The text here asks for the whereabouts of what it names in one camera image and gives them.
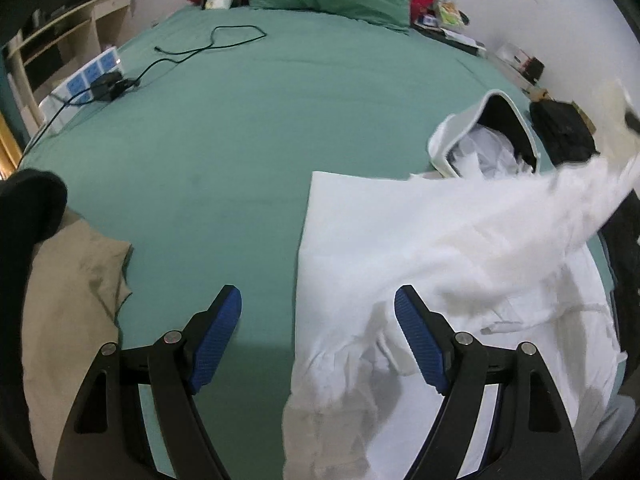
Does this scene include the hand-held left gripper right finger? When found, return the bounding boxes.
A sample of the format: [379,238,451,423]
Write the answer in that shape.
[394,284,583,480]

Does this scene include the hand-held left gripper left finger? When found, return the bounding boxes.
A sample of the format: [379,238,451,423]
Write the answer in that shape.
[52,284,243,480]

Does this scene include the white hooded garment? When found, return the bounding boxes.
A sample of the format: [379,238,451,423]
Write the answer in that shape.
[281,79,640,480]

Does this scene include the beige cloth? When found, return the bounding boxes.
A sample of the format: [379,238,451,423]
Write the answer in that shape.
[21,210,134,476]

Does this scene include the black cloth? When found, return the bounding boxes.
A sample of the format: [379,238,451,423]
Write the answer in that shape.
[0,169,69,461]

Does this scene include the bed with green sheet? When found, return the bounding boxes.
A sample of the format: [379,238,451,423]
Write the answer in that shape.
[17,2,621,480]

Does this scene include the black clothing pile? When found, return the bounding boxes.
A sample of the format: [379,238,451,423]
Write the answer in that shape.
[529,100,601,166]

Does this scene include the black power adapter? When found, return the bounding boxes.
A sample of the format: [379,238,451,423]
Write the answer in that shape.
[92,71,139,104]

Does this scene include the white and black box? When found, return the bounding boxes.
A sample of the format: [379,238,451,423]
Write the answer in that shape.
[495,42,546,86]

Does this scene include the white power strip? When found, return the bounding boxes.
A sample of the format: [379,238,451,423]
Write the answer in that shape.
[40,47,124,112]

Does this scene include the dark flat tray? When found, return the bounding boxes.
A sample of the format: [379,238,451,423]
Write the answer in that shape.
[414,21,487,57]

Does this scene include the yellow-green snack packet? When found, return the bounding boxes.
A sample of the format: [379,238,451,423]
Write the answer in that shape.
[433,0,469,29]

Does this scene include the red cloth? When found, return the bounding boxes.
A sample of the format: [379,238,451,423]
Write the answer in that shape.
[411,0,442,24]

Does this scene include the light wooden shelf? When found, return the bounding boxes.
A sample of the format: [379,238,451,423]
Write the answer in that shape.
[0,0,137,135]

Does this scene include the black charging cable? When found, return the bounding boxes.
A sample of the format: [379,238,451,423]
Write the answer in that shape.
[134,25,267,86]

